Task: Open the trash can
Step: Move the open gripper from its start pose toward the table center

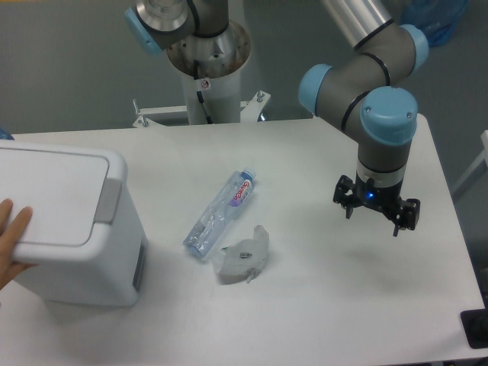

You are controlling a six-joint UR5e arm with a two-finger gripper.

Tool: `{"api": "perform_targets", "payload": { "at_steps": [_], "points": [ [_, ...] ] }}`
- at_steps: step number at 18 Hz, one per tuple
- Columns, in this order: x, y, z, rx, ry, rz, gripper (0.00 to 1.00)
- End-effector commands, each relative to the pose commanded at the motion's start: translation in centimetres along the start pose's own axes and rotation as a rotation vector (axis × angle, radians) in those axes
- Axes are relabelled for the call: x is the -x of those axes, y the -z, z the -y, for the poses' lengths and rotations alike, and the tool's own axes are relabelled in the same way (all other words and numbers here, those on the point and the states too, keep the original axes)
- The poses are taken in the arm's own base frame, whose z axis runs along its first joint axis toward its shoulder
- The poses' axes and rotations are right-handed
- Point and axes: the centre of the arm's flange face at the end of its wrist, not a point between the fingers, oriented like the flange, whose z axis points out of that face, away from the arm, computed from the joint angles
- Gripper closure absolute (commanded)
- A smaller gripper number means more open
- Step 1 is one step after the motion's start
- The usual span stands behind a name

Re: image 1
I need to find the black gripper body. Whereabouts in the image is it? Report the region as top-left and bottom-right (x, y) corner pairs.
(348, 176), (403, 220)

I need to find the black device at table edge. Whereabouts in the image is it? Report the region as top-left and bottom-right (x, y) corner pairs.
(461, 309), (487, 349)

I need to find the second grey robot arm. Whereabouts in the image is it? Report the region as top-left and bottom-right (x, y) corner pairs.
(124, 0), (229, 55)

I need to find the black cable on pedestal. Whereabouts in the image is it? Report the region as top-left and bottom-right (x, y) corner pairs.
(192, 59), (214, 125)

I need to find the white plastic trash can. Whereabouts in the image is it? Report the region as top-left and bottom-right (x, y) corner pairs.
(1, 140), (148, 307)

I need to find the crumpled clear plastic bag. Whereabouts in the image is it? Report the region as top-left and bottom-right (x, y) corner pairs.
(211, 225), (269, 284)

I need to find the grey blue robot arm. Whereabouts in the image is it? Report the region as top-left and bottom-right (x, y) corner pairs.
(298, 1), (429, 233)

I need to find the bare human hand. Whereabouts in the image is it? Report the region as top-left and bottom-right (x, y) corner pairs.
(1, 198), (37, 289)

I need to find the white frame at right edge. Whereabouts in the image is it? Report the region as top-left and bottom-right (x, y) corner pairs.
(451, 130), (487, 203)

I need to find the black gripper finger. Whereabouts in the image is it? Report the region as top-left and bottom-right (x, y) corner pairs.
(332, 175), (358, 219)
(393, 198), (421, 237)

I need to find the clear plastic water bottle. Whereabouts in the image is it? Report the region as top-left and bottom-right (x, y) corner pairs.
(182, 168), (256, 260)

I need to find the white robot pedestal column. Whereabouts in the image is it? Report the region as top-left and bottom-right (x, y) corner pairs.
(133, 21), (271, 127)

